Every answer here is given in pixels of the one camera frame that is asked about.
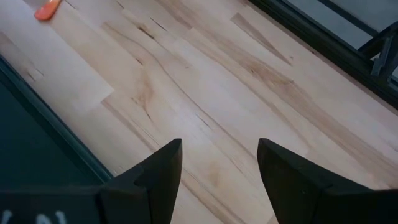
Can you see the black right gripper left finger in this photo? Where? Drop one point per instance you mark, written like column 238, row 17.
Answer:
column 155, row 186

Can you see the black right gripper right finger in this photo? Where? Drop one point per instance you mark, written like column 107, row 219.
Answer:
column 298, row 193

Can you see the dark green plastic tray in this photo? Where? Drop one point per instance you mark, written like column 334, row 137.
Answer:
column 25, row 140

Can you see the orange plastic utensil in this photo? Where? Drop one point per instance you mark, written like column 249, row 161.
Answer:
column 46, row 11

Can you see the black metal table frame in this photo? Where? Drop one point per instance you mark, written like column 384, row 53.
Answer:
column 335, row 49

